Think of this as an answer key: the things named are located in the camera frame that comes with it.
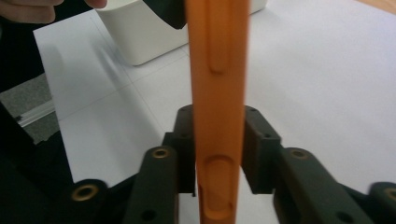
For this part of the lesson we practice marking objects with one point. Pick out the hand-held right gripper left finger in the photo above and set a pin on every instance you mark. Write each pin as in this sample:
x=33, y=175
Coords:
x=162, y=174

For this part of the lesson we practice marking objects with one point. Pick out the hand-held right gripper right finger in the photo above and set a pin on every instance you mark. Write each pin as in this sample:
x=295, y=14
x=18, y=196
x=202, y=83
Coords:
x=280, y=168

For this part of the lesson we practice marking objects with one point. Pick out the white plastic bin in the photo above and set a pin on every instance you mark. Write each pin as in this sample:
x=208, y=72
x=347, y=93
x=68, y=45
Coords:
x=146, y=37

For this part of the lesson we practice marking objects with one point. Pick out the orange phone case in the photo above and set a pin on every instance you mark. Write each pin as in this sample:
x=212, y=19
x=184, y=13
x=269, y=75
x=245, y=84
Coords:
x=218, y=124

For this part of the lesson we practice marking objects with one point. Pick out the white table cover sheet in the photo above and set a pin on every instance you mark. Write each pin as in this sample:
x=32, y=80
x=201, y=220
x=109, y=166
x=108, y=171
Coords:
x=311, y=93

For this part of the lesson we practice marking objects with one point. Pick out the metal floor rail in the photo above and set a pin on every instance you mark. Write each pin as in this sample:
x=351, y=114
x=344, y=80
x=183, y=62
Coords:
x=35, y=113

